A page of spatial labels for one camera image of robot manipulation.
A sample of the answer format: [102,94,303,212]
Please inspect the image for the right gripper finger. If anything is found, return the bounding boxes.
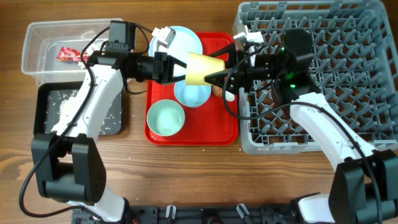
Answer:
[208,43,236,59]
[204,68,236,89]

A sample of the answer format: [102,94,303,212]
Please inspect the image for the white plastic spoon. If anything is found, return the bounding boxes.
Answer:
[224,91,235,102]

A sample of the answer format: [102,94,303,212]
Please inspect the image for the light blue plate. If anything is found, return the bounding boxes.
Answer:
[148,25,203,77]

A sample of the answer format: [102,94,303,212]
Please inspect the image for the yellow plastic cup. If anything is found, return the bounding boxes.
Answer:
[185,52,225,85]

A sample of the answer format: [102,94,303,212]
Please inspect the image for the light blue bowl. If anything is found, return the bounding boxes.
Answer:
[174,80,211,108]

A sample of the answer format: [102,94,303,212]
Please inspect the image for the green bowl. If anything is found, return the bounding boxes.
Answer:
[146,100,185,137]

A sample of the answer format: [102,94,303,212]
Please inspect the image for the red snack wrapper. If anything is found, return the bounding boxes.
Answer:
[56,47,89,62]

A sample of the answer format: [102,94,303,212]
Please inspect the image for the pile of white rice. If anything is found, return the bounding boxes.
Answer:
[45,89,121,134]

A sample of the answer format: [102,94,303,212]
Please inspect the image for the white napkin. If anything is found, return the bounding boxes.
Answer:
[78,41,103,69]

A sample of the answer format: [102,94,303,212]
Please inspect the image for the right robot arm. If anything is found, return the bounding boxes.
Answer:
[182,29,397,223]

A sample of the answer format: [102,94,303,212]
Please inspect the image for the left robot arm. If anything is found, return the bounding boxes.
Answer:
[27,51,187,223]

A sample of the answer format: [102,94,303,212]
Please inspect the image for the grey dishwasher rack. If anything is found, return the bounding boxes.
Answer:
[235,1,397,154]

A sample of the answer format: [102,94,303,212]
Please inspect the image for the red serving tray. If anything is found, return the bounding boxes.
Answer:
[144,32,239,146]

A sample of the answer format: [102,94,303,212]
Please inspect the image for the black plastic tray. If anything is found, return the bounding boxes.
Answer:
[34,82,123,136]

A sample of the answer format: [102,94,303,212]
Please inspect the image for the clear plastic bin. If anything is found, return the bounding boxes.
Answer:
[21,19,111,86]

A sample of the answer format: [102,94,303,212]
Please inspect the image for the black mounting rail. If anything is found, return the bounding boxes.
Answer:
[70,203,299,224]

